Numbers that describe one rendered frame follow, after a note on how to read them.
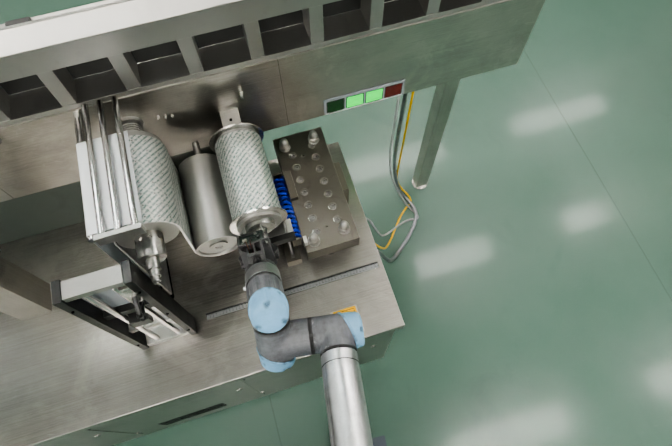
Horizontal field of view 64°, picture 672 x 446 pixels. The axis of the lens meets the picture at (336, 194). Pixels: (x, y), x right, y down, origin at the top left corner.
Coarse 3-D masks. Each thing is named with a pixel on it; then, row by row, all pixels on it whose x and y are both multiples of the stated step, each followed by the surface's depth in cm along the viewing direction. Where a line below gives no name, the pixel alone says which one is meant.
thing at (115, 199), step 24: (120, 120) 124; (96, 144) 123; (120, 144) 121; (96, 168) 119; (120, 168) 120; (96, 192) 116; (120, 192) 118; (96, 216) 114; (120, 216) 115; (96, 240) 111
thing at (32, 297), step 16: (0, 256) 141; (0, 272) 138; (16, 272) 146; (0, 288) 137; (16, 288) 144; (32, 288) 153; (48, 288) 163; (0, 304) 146; (16, 304) 149; (32, 304) 152; (48, 304) 160
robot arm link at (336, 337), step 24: (312, 336) 107; (336, 336) 106; (360, 336) 107; (336, 360) 103; (336, 384) 100; (360, 384) 101; (336, 408) 97; (360, 408) 97; (336, 432) 95; (360, 432) 94
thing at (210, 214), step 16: (192, 160) 144; (208, 160) 145; (192, 176) 143; (208, 176) 143; (192, 192) 141; (208, 192) 140; (224, 192) 143; (192, 208) 140; (208, 208) 138; (224, 208) 140; (192, 224) 139; (208, 224) 136; (224, 224) 137; (208, 240) 134; (224, 240) 139; (208, 256) 143
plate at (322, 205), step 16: (320, 128) 172; (304, 144) 170; (320, 144) 170; (288, 160) 167; (304, 160) 167; (320, 160) 167; (304, 176) 165; (320, 176) 165; (336, 176) 165; (304, 192) 163; (320, 192) 162; (336, 192) 162; (304, 208) 160; (320, 208) 160; (336, 208) 160; (304, 224) 158; (320, 224) 158; (336, 224) 158; (352, 224) 158; (320, 240) 156; (336, 240) 156; (352, 240) 156
